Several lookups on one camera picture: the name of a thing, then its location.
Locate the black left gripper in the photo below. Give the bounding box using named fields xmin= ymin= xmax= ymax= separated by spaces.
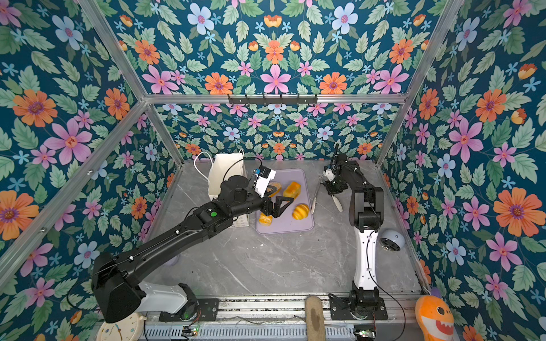
xmin=231 ymin=182 xmax=296 ymax=217

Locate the long segmented yellow bread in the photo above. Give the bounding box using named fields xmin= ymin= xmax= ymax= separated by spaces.
xmin=258 ymin=213 xmax=273 ymax=226

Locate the yellow loaf bread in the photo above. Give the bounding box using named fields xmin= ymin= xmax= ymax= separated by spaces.
xmin=283 ymin=182 xmax=301 ymax=199

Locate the round striped yellow bread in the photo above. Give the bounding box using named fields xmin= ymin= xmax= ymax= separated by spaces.
xmin=292 ymin=204 xmax=311 ymax=220

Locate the printed white paper bag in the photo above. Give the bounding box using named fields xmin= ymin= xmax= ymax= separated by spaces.
xmin=193 ymin=150 xmax=246 ymax=200

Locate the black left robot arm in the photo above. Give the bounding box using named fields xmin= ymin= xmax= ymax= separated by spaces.
xmin=92 ymin=176 xmax=294 ymax=323

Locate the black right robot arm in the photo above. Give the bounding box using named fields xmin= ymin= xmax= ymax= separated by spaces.
xmin=324 ymin=152 xmax=384 ymax=319

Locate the oval brown bread roll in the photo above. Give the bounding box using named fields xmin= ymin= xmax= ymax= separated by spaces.
xmin=265 ymin=182 xmax=282 ymax=197

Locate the purple cutting mat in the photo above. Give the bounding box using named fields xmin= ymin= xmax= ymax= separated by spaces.
xmin=255 ymin=168 xmax=315 ymax=235

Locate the orange shark plush toy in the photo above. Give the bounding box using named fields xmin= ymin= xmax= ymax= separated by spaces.
xmin=415 ymin=295 xmax=454 ymax=341

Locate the white analog clock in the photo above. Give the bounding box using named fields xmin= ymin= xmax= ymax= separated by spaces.
xmin=96 ymin=313 xmax=146 ymax=341

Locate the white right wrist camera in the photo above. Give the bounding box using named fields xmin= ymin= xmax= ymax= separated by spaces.
xmin=324 ymin=169 xmax=335 ymax=181

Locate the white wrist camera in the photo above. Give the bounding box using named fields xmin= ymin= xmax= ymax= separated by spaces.
xmin=253 ymin=166 xmax=276 ymax=197
xmin=324 ymin=169 xmax=335 ymax=181

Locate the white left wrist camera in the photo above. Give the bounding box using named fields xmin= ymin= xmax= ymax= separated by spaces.
xmin=253 ymin=166 xmax=276 ymax=197

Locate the black hook rail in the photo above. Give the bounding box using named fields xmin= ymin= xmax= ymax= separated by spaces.
xmin=227 ymin=95 xmax=319 ymax=105

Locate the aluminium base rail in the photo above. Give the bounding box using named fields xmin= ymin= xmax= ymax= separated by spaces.
xmin=141 ymin=294 xmax=423 ymax=340

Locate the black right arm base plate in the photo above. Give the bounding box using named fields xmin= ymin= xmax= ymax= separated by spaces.
xmin=328 ymin=291 xmax=388 ymax=321

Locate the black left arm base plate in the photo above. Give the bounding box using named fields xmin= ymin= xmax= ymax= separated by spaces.
xmin=159 ymin=298 xmax=220 ymax=323

